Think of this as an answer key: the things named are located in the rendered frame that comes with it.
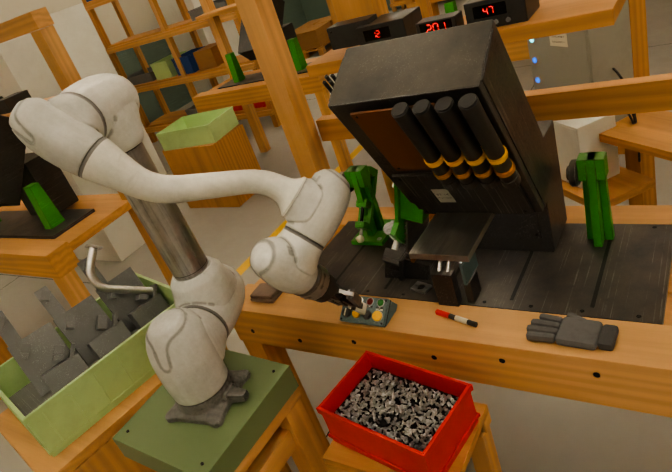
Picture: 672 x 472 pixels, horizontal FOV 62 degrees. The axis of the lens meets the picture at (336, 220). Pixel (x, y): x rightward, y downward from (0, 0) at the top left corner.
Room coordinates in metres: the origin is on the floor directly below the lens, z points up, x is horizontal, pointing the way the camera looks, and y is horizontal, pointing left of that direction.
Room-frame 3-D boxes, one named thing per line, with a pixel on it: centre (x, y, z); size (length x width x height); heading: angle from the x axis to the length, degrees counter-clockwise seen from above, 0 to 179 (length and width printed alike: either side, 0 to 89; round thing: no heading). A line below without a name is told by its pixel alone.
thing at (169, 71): (7.72, 1.10, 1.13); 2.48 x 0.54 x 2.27; 52
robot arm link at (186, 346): (1.21, 0.48, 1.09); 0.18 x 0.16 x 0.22; 159
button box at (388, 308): (1.34, 0.00, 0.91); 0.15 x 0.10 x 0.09; 50
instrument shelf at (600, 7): (1.65, -0.50, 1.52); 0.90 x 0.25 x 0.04; 50
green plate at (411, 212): (1.45, -0.24, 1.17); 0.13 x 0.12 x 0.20; 50
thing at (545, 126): (1.49, -0.51, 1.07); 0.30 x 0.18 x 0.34; 50
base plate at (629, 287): (1.45, -0.33, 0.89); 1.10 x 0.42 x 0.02; 50
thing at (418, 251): (1.32, -0.33, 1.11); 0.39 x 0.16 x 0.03; 140
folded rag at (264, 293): (1.64, 0.30, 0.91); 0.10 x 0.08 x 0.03; 52
